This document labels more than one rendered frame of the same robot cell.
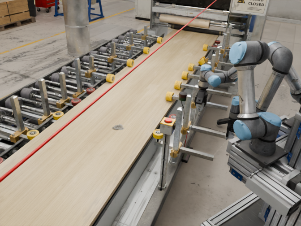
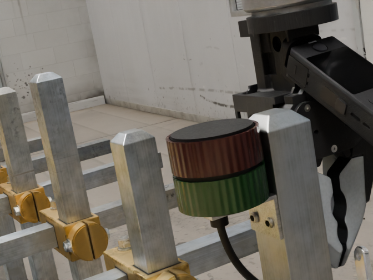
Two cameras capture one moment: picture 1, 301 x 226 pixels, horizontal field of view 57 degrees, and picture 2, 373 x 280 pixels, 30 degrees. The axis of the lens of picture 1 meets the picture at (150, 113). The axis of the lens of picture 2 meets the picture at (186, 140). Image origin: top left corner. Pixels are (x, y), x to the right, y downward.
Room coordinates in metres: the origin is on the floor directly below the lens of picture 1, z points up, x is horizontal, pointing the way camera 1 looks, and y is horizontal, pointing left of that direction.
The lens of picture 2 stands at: (1.52, 0.10, 1.23)
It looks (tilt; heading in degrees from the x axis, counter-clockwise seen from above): 11 degrees down; 313
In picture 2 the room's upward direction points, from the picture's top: 10 degrees counter-clockwise
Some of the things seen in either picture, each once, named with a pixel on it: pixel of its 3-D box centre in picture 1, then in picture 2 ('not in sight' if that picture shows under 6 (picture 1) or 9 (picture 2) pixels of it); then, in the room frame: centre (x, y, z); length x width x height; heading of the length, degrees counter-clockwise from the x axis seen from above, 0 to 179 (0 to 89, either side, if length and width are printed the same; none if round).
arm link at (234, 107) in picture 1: (237, 104); not in sight; (1.71, -0.61, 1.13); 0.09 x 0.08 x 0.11; 97
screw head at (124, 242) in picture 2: not in sight; (126, 242); (2.10, -0.39, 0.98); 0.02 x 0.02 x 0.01
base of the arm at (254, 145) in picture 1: (264, 141); not in sight; (1.35, -0.69, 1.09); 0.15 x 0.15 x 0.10
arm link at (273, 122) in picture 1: (268, 125); not in sight; (1.34, -0.68, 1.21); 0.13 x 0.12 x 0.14; 110
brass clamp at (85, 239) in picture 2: not in sight; (73, 231); (2.28, -0.45, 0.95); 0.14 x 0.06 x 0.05; 160
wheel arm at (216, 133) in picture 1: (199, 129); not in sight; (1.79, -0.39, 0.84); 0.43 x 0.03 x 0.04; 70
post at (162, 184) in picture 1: (164, 161); not in sight; (1.31, -0.10, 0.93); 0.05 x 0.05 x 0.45; 70
